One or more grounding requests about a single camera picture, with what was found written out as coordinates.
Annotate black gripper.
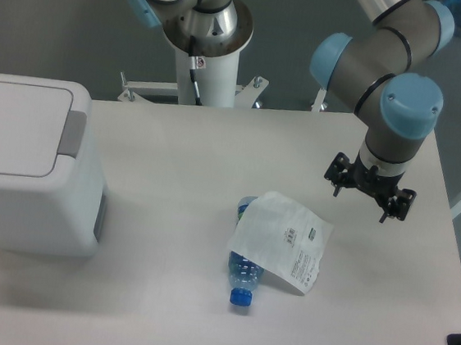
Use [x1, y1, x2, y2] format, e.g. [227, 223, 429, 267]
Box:
[324, 152, 417, 223]

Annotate white plastic trash can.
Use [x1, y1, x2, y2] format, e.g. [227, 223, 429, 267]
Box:
[0, 74, 107, 257]

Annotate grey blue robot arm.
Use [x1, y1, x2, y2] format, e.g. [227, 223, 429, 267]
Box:
[127, 0, 454, 220]

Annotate white crumpled paper bag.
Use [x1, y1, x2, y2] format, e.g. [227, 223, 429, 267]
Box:
[228, 191, 334, 295]

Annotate clear bottle blue cap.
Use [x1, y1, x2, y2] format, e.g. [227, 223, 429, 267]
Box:
[222, 193, 274, 310]

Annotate white pedestal base frame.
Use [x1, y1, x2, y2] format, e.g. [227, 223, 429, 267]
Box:
[117, 71, 329, 112]

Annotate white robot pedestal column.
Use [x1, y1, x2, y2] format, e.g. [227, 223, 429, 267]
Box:
[173, 45, 242, 107]

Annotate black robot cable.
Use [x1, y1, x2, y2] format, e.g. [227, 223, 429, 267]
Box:
[181, 34, 211, 107]

